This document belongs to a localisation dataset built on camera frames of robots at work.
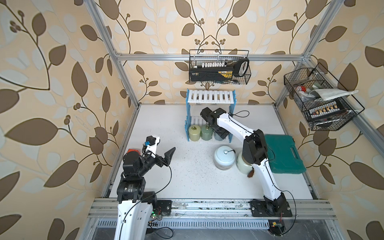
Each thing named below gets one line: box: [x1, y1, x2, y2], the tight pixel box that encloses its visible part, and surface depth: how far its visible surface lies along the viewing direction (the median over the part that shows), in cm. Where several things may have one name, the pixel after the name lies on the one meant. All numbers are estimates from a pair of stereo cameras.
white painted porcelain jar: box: [213, 145, 236, 171], surface depth 83 cm
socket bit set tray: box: [308, 101, 346, 119], surface depth 69 cm
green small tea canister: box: [200, 124, 214, 141], surface depth 96 cm
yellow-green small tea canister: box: [188, 125, 201, 142], surface depth 95 cm
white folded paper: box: [309, 88, 359, 101], surface depth 64 cm
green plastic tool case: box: [264, 134, 307, 174], surface depth 87 cm
